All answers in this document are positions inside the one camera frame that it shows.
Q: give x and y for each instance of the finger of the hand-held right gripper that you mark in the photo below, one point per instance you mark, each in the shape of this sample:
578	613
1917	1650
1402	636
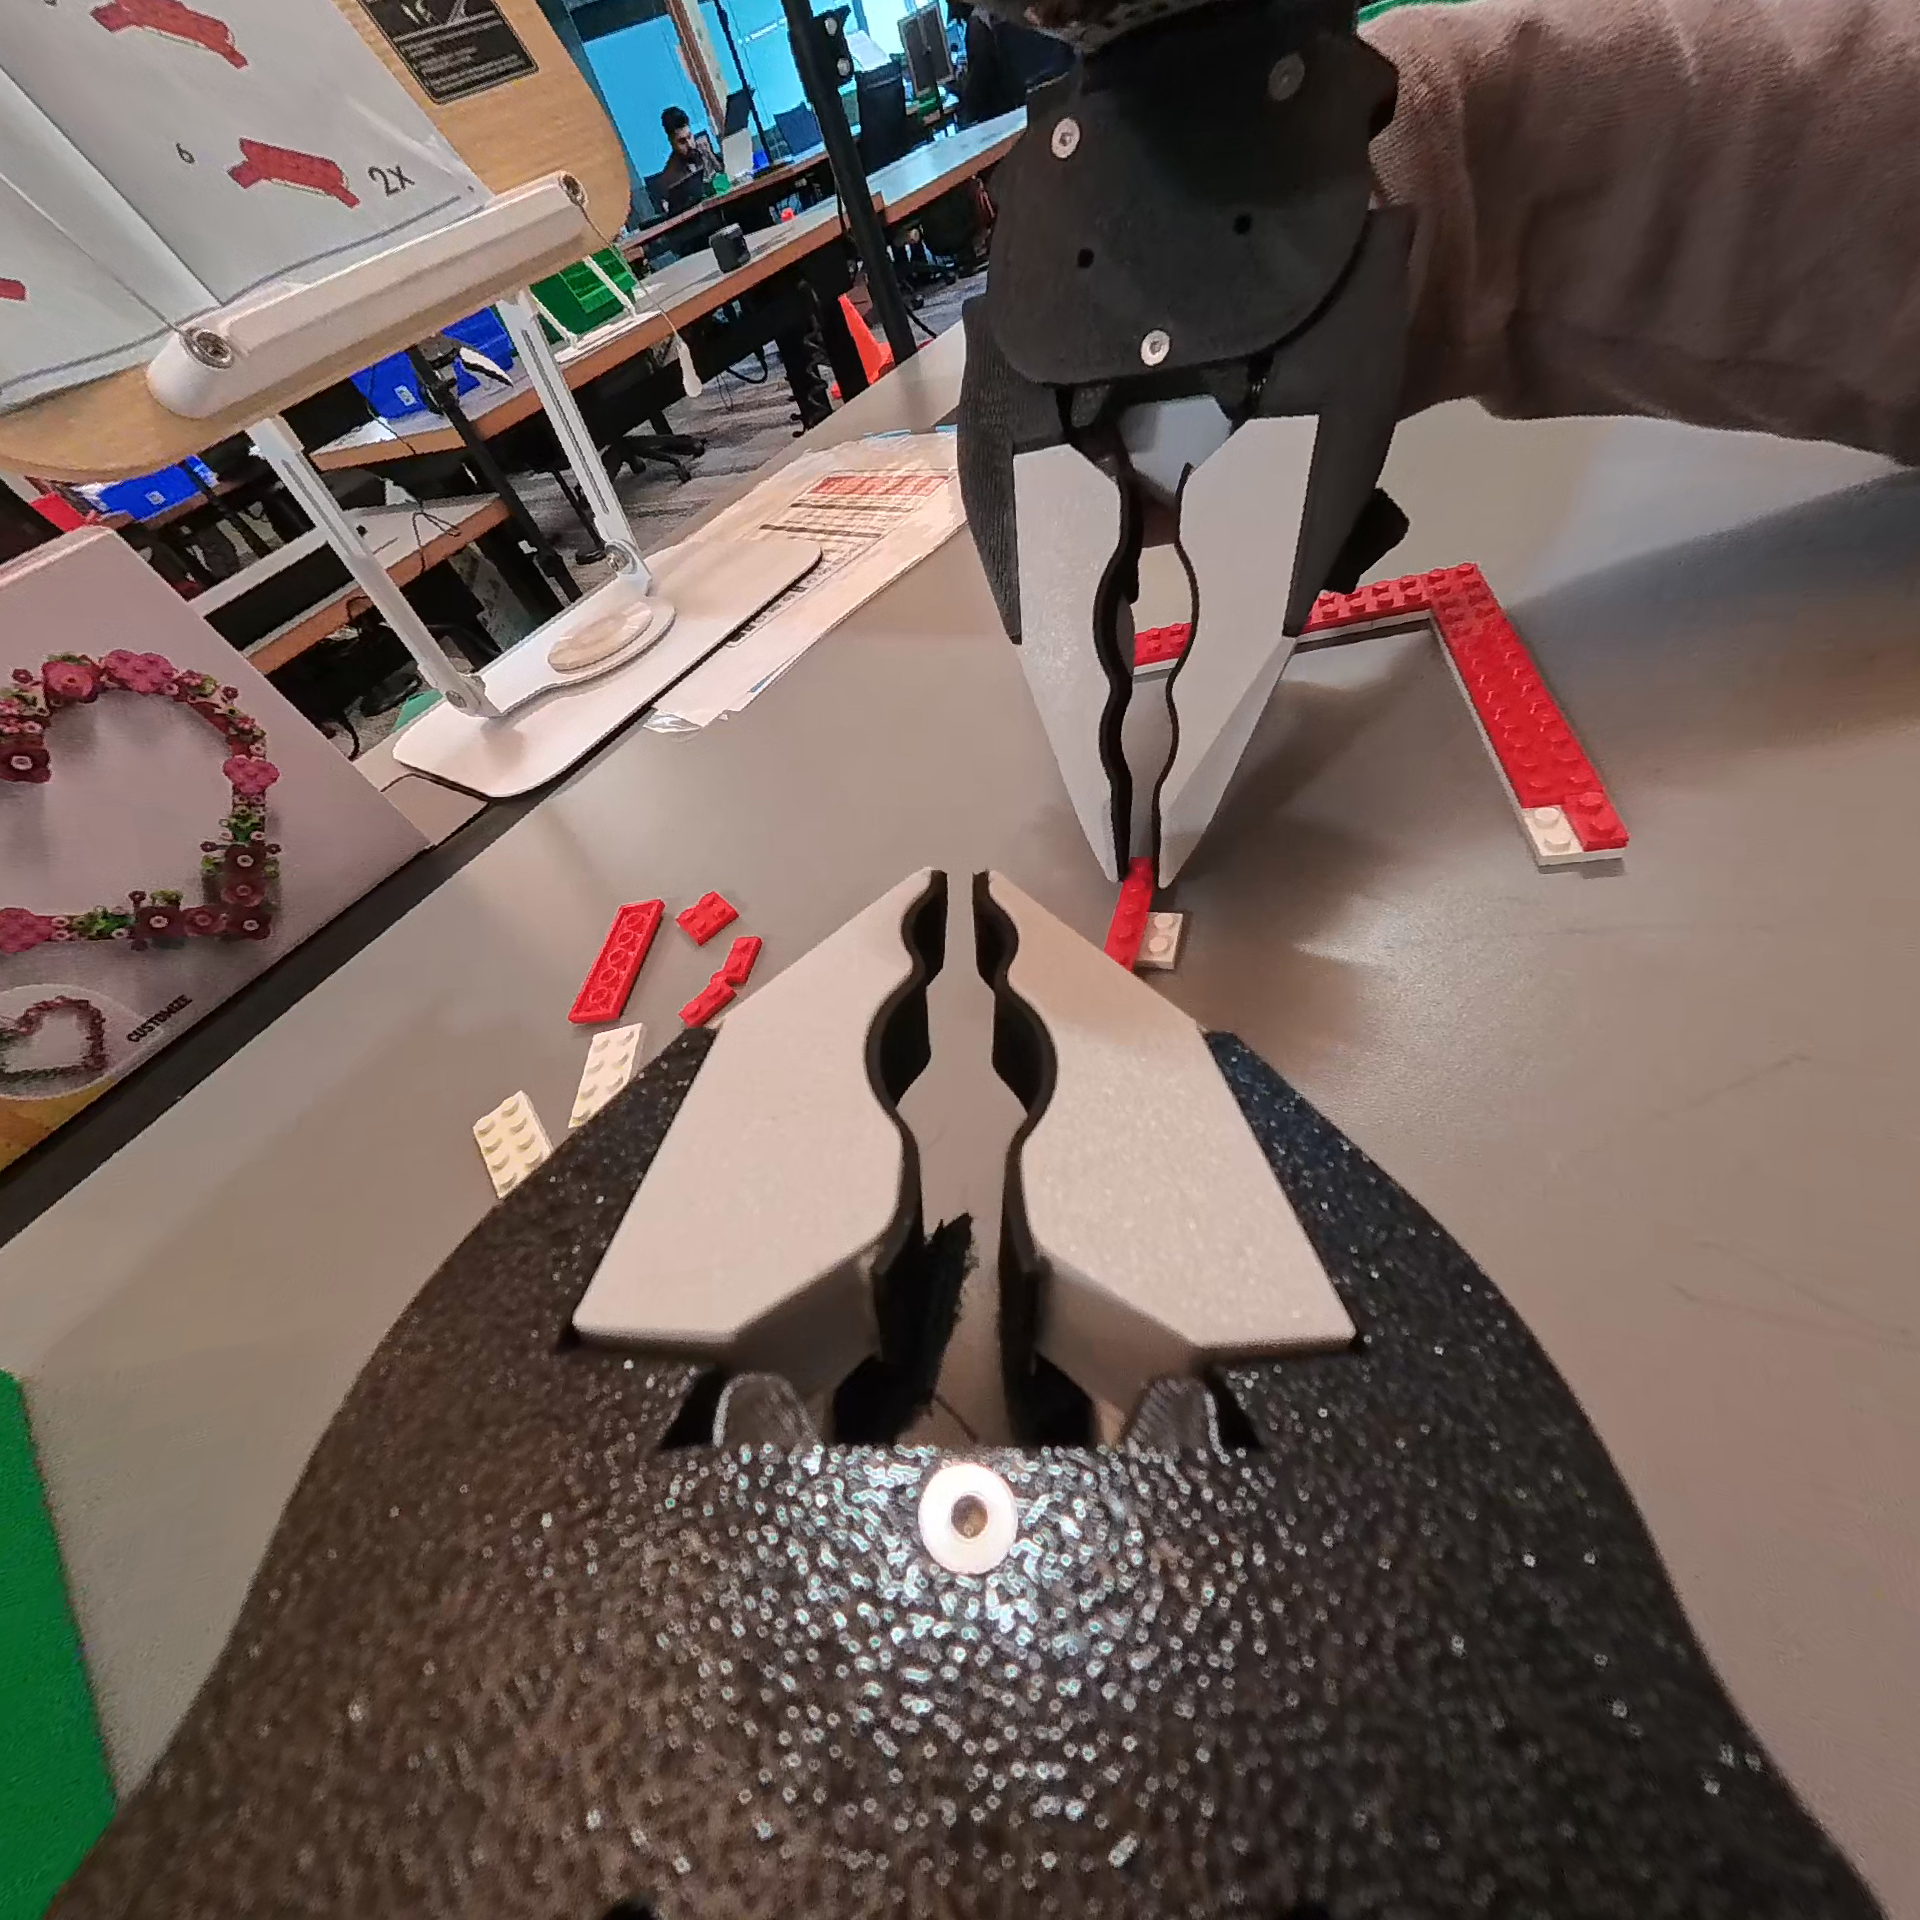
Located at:
1059	630
1245	599

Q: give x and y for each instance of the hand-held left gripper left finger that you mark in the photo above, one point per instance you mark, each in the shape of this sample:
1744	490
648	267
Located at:
751	1184

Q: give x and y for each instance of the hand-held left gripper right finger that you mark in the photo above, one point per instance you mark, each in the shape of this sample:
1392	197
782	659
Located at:
1172	1202

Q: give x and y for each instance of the small white lego piece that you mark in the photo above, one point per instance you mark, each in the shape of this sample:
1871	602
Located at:
1141	923

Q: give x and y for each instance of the green plastic bin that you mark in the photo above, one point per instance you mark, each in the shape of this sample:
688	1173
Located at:
45	1651

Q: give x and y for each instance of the person's right forearm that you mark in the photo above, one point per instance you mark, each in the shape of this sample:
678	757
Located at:
1652	211

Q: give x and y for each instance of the white lego plate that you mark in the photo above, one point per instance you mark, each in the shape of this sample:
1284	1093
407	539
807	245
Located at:
608	1075
512	1143

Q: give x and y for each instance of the notched red lego piece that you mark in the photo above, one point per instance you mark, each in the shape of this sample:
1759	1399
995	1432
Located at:
742	962
704	1005

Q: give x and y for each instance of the wide red lego plate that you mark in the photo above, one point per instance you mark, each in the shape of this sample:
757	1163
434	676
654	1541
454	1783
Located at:
615	962

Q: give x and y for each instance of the square red lego plate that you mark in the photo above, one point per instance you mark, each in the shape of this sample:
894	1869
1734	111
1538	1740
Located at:
704	917

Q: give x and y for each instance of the lego set box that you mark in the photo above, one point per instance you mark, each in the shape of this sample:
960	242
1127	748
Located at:
181	839

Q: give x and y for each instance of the printed paper sheet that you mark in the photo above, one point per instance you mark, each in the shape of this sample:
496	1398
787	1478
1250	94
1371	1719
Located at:
856	541

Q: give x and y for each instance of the long background desk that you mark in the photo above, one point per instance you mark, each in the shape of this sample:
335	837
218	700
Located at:
960	159

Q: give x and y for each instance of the black stand pole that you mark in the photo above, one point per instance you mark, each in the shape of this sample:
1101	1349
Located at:
856	182

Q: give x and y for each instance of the orange traffic cone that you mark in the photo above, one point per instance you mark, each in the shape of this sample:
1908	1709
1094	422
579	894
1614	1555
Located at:
868	342

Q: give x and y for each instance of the small black speaker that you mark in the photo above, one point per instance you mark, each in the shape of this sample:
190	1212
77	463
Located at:
734	251

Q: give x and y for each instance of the wooden book stand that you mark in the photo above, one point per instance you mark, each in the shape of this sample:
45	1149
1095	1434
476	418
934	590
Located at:
579	136

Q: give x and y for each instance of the instruction booklet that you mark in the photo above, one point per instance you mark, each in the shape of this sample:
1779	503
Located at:
224	242

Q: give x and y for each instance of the red lego frame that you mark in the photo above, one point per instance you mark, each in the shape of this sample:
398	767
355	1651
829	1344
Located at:
1517	692

